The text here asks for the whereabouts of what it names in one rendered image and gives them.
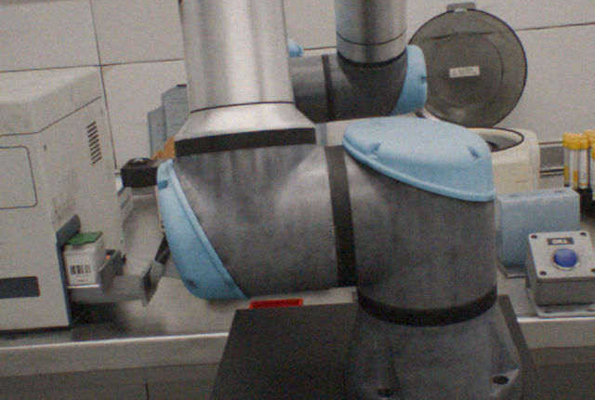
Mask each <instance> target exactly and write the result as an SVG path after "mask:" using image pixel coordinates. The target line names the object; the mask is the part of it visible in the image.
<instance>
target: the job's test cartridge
mask: <svg viewBox="0 0 595 400"><path fill-rule="evenodd" d="M64 249H65V250H64V251H63V259H64V265H65V271H66V276H67V282H68V287H83V286H97V285H98V284H99V280H98V274H97V271H98V270H99V268H100V267H101V266H102V265H103V263H104V262H105V261H106V260H107V255H106V249H105V243H104V237H103V234H102V235H101V237H100V238H99V239H98V240H97V241H96V242H95V243H92V244H83V245H64Z"/></svg>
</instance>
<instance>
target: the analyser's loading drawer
mask: <svg viewBox="0 0 595 400"><path fill-rule="evenodd" d="M153 262H154V260H150V262H149V263H148V265H147V266H146V268H145V269H144V271H143V272H142V274H132V275H117V276H114V269H113V263H112V255H111V256H110V257H109V258H108V259H107V260H106V261H105V262H104V263H103V265H102V266H101V267H100V268H99V270H98V271H97V274H98V280H99V284H98V285H97V286H83V287H68V282H67V276H66V271H65V269H64V274H65V280H66V286H67V291H68V297H69V303H70V305H74V304H89V303H106V302H117V301H123V300H141V305H142V307H147V305H148V303H149V302H150V300H151V299H152V298H153V296H154V294H155V293H156V291H157V289H158V288H159V284H158V287H157V288H156V289H153V288H152V287H151V279H150V271H151V268H152V264H153Z"/></svg>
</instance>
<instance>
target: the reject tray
mask: <svg viewBox="0 0 595 400"><path fill-rule="evenodd" d="M303 305H304V301H303V298H297V299H296V300H264V301H251V303H250V306H249V309H257V308H274V307H290V306H303Z"/></svg>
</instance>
